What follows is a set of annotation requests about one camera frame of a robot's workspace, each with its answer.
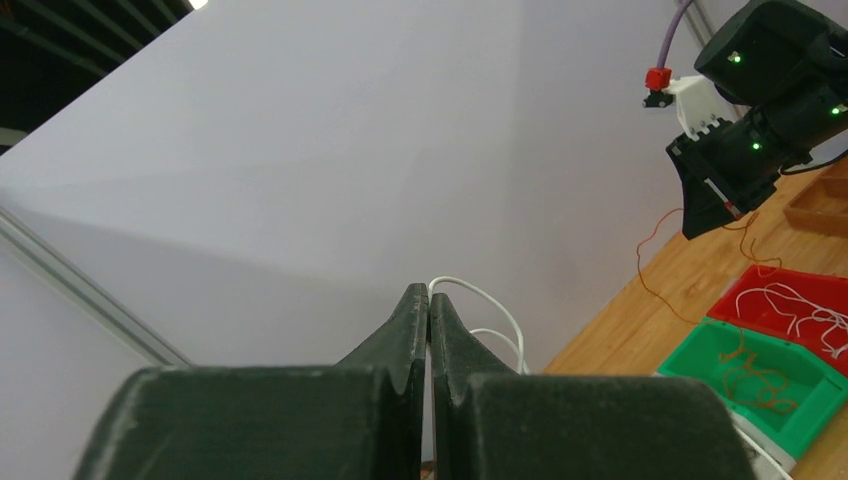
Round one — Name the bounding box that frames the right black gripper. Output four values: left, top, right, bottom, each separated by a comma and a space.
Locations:
666, 100, 812, 240

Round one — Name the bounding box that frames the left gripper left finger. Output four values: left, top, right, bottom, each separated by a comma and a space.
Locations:
75, 284, 429, 479

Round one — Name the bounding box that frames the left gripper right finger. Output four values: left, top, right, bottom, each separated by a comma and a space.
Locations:
429, 293, 754, 479

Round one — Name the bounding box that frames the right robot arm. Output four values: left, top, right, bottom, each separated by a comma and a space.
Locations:
665, 1, 847, 239

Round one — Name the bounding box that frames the wooden compartment tray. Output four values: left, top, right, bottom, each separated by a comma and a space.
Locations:
783, 160, 847, 238

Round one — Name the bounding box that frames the red plastic bin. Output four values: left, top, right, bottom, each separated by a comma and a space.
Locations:
707, 266, 847, 375

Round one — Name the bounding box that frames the green plastic bin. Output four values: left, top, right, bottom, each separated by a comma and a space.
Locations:
656, 318, 847, 460

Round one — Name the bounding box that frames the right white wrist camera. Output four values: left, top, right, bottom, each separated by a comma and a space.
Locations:
643, 67, 734, 142

